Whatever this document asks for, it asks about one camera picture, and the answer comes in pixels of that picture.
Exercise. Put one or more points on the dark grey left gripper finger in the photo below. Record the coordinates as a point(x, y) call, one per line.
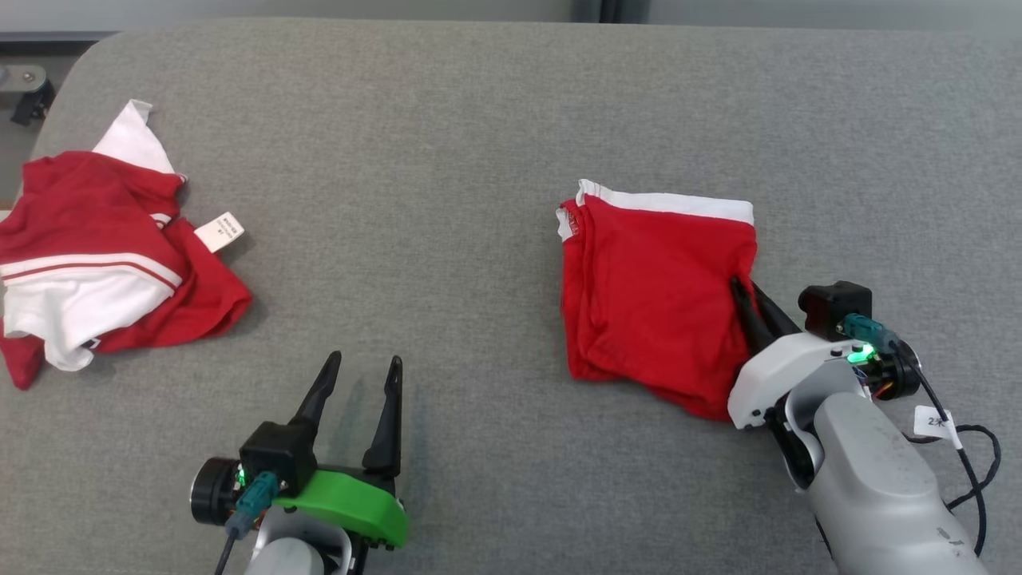
point(389, 423)
point(322, 395)

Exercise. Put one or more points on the black clamp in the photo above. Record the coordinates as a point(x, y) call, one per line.
point(33, 102)

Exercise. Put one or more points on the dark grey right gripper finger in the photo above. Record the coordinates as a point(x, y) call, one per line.
point(778, 321)
point(749, 319)

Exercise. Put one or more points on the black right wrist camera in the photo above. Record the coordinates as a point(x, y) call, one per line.
point(830, 307)

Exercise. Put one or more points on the red and white garment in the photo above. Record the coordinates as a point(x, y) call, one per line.
point(80, 208)

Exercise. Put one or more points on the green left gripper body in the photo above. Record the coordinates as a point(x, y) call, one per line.
point(351, 499)

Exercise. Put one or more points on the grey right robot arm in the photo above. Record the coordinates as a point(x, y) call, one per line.
point(870, 479)

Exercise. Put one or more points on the red shorts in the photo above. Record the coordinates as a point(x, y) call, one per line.
point(647, 303)

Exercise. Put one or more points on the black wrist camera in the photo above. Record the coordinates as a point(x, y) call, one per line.
point(830, 307)
point(275, 451)

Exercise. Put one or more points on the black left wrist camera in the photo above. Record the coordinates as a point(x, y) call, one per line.
point(275, 451)

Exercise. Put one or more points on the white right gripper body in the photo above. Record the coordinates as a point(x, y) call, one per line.
point(782, 367)

